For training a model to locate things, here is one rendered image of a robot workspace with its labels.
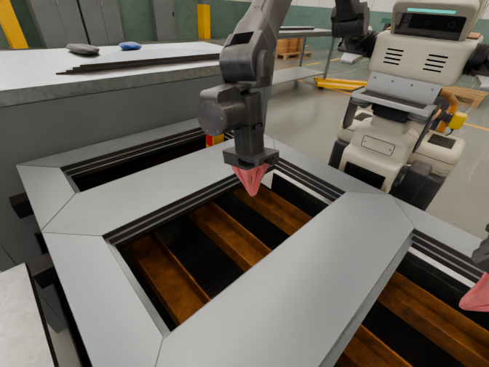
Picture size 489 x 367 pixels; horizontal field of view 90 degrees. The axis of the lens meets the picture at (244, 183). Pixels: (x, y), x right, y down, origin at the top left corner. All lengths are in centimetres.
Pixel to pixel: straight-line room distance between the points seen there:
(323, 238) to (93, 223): 51
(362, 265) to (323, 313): 14
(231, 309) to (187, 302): 23
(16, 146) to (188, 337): 75
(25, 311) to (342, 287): 62
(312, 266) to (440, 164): 97
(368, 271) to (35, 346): 64
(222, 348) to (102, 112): 80
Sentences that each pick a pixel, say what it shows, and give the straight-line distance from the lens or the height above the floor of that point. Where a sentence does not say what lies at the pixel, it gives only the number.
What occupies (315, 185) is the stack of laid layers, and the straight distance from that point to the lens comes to 79.
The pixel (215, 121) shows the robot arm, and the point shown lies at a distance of 39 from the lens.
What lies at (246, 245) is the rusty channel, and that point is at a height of 68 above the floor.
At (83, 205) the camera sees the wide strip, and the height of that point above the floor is 86.
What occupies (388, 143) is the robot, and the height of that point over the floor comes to 86.
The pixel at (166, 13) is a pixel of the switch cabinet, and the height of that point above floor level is 81.
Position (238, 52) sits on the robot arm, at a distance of 44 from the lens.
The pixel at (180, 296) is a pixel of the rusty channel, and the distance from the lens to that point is 68.
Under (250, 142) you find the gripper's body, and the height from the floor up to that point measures 107.
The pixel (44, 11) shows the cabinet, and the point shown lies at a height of 81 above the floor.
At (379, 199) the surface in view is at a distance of 77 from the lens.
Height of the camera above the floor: 127
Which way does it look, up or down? 36 degrees down
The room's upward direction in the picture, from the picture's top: 4 degrees clockwise
